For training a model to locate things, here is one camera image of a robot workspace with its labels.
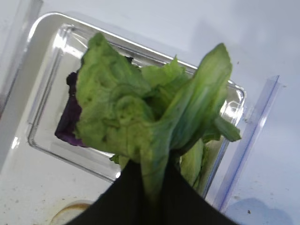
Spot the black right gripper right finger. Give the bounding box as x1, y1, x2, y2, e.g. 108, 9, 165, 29
154, 152, 236, 225

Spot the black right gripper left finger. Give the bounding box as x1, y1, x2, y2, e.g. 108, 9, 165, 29
67, 161, 155, 225

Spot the green lettuce leaf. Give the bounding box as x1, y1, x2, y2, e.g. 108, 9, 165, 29
74, 33, 240, 205

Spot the green lettuce in container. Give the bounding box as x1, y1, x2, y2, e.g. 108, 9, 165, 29
110, 56, 242, 190

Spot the bottom bun slice on tray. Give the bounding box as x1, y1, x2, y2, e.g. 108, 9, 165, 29
49, 202, 91, 225

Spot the white metal tray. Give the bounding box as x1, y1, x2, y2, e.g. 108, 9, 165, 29
0, 12, 247, 225

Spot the purple cabbage leaf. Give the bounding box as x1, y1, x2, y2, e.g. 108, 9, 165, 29
54, 59, 87, 148

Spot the clear plastic container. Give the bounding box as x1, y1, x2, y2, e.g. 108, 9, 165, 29
28, 24, 246, 197

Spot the clear rail right of tray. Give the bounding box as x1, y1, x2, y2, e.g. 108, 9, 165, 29
213, 75, 280, 211

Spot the clear rail of tray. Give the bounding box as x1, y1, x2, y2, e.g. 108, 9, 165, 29
213, 75, 280, 211
0, 0, 44, 114

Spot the clear rail left of tray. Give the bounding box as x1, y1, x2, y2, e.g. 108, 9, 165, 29
0, 0, 44, 114

